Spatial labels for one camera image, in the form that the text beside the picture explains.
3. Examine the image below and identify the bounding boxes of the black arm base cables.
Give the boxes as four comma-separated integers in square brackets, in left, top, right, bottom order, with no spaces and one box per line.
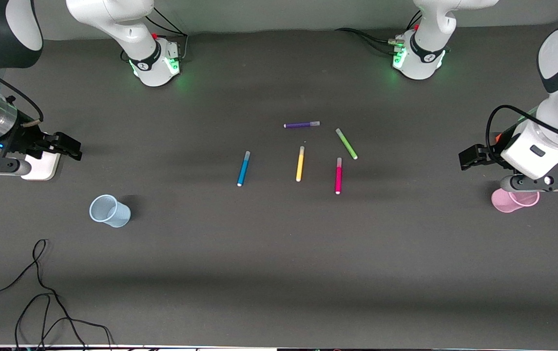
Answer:
[120,7,189,64]
[335,10,423,55]

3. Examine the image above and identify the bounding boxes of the translucent blue plastic cup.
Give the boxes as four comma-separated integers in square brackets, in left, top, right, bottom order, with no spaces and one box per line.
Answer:
[89,195,131,228]

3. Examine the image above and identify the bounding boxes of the thin black loose cable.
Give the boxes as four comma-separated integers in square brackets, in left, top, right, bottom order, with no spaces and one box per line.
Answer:
[15,292,114,351]
[0,239,87,351]

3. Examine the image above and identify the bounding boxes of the black right arm base cables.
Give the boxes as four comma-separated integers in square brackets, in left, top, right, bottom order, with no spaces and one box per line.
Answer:
[120,7,189,64]

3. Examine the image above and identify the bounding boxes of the black left arm base cables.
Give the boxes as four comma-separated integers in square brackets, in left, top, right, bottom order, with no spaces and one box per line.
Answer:
[335,10,423,55]

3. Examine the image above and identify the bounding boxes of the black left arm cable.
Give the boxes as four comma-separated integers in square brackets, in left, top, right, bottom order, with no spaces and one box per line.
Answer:
[485,104,555,164]

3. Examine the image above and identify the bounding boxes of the translucent pink plastic cup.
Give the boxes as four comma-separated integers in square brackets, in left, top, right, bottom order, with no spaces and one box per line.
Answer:
[491,189,540,214]

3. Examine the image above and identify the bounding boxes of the blue marker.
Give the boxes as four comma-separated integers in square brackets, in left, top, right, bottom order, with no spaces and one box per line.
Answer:
[237,151,251,187]

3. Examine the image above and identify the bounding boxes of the green marker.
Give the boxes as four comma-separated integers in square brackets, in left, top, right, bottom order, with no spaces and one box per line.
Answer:
[335,128,358,160]

